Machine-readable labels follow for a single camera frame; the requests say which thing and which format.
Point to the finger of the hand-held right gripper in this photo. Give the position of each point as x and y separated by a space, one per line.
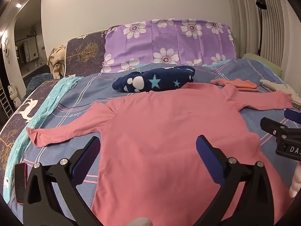
270 125
292 114

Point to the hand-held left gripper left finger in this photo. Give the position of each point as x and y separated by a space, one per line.
85 160

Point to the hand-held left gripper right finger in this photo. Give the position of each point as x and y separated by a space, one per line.
209 160

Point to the pink long-sleeved shirt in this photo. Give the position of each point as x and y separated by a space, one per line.
164 134

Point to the folded white clothes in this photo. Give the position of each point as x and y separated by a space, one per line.
270 84

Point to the beige clothes pile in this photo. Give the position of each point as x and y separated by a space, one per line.
56 58

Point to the person's right hand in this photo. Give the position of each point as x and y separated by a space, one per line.
295 181

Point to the folded coral garment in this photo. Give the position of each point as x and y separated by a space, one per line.
239 84

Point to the blue-grey striped duvet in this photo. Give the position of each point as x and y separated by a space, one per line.
77 103

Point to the light green pillow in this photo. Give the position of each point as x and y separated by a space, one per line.
258 60

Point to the teal blanket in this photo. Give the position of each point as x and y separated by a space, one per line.
47 108

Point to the red-cased phone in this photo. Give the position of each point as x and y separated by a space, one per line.
20 183

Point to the beige pleated curtain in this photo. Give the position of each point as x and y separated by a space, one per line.
272 28

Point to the dark blue cloth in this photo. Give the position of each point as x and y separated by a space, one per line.
40 81

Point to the white cat figurine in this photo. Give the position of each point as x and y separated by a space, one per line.
14 94

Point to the navy star print blanket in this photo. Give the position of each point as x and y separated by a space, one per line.
145 81

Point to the white ladder rack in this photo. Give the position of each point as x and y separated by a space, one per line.
5 101

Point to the purple deer print bedsheet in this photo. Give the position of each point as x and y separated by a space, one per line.
80 49

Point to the black floor lamp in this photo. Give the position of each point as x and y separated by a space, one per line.
261 3

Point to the purple floral pillow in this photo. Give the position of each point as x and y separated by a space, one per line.
150 42

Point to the arched wall mirror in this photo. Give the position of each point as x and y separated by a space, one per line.
28 47

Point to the white wall ornament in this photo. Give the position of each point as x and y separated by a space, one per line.
6 48

